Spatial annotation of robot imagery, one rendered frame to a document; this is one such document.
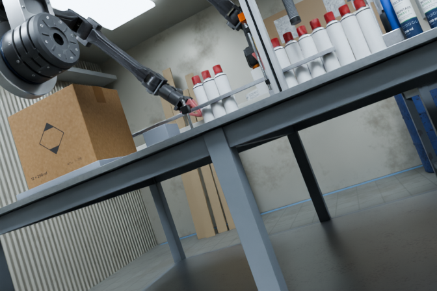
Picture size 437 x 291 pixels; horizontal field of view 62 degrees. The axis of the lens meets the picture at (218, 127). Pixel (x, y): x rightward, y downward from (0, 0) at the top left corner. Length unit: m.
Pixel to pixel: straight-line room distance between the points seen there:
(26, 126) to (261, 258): 0.88
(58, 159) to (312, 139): 3.48
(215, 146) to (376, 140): 3.53
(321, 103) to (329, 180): 3.55
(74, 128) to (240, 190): 0.58
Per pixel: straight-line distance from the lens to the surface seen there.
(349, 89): 0.91
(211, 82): 1.42
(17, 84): 0.99
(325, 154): 4.40
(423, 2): 1.39
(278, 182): 4.51
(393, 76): 0.92
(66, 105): 1.27
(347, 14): 1.36
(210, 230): 4.26
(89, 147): 1.21
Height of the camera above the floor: 0.71
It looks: 6 degrees up
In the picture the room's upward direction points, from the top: 20 degrees counter-clockwise
